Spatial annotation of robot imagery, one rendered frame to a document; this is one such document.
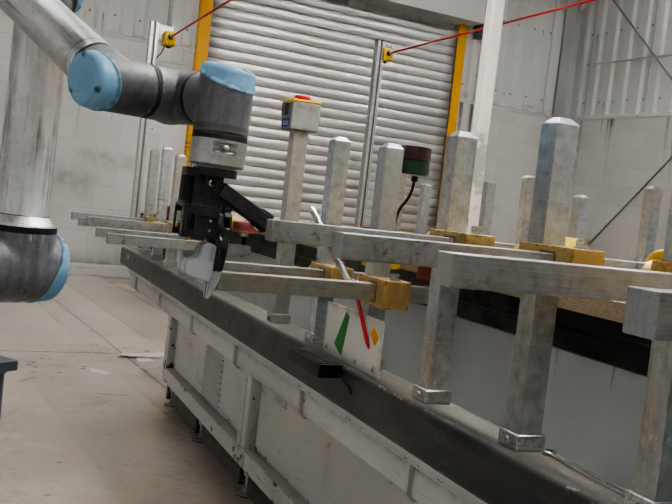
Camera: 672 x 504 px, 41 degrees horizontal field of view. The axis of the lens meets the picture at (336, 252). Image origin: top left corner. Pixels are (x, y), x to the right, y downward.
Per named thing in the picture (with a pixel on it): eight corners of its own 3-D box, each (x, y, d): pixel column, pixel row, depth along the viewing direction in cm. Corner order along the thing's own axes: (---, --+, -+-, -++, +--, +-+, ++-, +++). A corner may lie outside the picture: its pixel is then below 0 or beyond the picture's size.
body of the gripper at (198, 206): (170, 236, 149) (180, 164, 148) (221, 242, 152) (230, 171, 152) (180, 240, 142) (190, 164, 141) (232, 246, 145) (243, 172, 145)
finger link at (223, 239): (206, 268, 148) (214, 216, 148) (217, 269, 149) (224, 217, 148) (213, 271, 144) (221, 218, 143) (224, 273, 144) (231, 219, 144)
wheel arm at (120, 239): (107, 246, 263) (108, 232, 262) (105, 245, 266) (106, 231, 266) (249, 258, 279) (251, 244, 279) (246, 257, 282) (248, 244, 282)
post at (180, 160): (163, 286, 324) (177, 153, 322) (161, 285, 328) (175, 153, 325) (173, 287, 326) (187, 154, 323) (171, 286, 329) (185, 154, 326)
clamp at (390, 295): (382, 309, 155) (385, 280, 155) (351, 298, 168) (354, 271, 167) (411, 311, 157) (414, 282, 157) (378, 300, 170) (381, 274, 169)
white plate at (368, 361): (375, 379, 155) (382, 321, 154) (321, 350, 179) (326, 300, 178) (378, 379, 155) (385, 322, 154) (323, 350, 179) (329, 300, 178)
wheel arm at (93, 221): (87, 227, 309) (88, 215, 308) (85, 227, 312) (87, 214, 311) (210, 238, 325) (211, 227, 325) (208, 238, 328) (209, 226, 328)
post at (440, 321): (422, 438, 140) (458, 130, 137) (411, 432, 143) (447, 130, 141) (441, 439, 141) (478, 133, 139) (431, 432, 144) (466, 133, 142)
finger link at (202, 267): (177, 295, 146) (185, 239, 146) (213, 298, 149) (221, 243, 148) (182, 297, 144) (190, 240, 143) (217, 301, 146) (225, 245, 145)
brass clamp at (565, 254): (563, 289, 108) (569, 247, 108) (502, 276, 121) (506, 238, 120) (605, 292, 111) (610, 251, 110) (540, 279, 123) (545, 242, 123)
